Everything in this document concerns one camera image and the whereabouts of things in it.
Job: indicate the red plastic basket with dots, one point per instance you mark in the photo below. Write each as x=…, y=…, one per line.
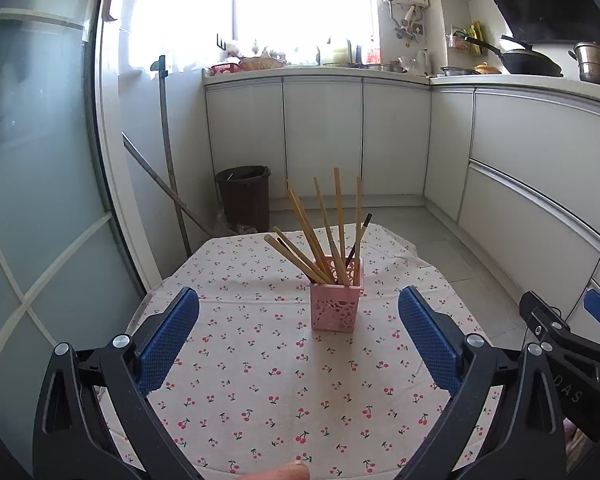
x=225, y=68

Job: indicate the wall power outlet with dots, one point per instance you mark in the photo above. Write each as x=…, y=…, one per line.
x=416, y=30

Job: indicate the person's right hand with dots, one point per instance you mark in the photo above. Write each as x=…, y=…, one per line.
x=571, y=445

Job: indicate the orange lidded pot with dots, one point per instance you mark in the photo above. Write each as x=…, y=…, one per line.
x=486, y=68

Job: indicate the black wok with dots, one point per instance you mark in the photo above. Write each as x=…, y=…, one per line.
x=530, y=65

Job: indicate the cherry print tablecloth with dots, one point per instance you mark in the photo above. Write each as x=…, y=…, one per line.
x=260, y=360

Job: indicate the slanted metal pole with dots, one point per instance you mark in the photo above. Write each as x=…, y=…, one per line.
x=165, y=185

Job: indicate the wall hook rack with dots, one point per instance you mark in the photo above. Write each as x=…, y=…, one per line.
x=222, y=42

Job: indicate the steel stock pot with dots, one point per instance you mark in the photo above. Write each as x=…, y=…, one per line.
x=597, y=62

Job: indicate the bundle of bamboo chopsticks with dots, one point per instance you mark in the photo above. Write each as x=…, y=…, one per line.
x=339, y=220

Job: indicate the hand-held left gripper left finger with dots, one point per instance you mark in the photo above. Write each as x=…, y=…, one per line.
x=172, y=335

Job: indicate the white electric kettle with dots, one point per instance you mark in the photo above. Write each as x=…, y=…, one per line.
x=421, y=62

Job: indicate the wicker basket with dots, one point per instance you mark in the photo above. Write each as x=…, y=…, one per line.
x=260, y=63

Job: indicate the white kitchen cabinets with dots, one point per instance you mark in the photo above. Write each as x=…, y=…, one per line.
x=320, y=135

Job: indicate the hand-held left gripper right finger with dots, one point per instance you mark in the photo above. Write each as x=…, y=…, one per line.
x=427, y=340

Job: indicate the pink perforated utensil holder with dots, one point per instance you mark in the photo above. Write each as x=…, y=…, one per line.
x=335, y=310

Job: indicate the frosted glass sliding door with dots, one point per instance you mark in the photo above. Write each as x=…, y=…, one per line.
x=40, y=160

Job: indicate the bright window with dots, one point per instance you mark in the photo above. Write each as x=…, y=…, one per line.
x=305, y=0

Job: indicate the dark brown trash bin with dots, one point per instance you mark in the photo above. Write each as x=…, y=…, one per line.
x=245, y=200

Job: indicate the steel bowl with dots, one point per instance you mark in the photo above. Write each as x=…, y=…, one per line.
x=382, y=67

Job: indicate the person's left hand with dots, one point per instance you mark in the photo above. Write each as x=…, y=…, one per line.
x=280, y=472

